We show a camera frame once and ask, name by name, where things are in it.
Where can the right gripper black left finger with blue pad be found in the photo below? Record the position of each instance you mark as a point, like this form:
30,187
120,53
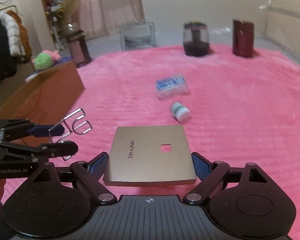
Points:
87,176

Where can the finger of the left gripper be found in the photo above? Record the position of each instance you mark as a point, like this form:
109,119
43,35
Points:
15,152
13,129

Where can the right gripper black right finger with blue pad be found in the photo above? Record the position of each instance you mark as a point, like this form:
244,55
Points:
211,175

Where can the metal wire clip holder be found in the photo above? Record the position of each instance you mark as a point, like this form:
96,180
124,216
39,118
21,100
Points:
74,123

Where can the gold TP-LINK panel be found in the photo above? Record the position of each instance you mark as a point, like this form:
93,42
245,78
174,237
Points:
149,156

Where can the brown cardboard box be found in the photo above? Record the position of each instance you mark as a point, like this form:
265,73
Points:
47,98

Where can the green capped white bottle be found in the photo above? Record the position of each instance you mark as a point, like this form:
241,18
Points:
180,112

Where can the pink fluffy blanket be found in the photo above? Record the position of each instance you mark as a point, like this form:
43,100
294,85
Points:
242,110

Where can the green pink plush toy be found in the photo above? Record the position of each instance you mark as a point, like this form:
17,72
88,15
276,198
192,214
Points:
45,59

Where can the white blue book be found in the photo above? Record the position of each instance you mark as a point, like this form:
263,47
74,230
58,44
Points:
63,59

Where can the brown jacket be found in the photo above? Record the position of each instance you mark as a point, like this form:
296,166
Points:
23,36

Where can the blue clear plastic box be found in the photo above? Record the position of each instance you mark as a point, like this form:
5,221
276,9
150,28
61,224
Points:
172,85

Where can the white puffer jacket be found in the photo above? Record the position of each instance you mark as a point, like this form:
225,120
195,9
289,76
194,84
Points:
13,33

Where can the metal clothes rack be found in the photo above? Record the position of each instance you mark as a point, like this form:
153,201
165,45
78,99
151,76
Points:
11,6

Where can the wooden bookshelf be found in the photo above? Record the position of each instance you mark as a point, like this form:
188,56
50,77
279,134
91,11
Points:
57,22

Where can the dark glass jar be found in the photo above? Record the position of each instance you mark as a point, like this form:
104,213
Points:
196,40

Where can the beige fan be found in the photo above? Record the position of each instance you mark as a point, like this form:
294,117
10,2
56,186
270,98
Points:
70,7

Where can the dark red cylindrical container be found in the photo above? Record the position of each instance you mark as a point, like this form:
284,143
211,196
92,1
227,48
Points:
243,38

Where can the framed picture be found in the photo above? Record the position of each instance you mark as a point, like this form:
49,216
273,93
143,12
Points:
138,36

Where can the pink curtain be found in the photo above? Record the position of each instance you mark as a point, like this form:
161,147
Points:
103,17

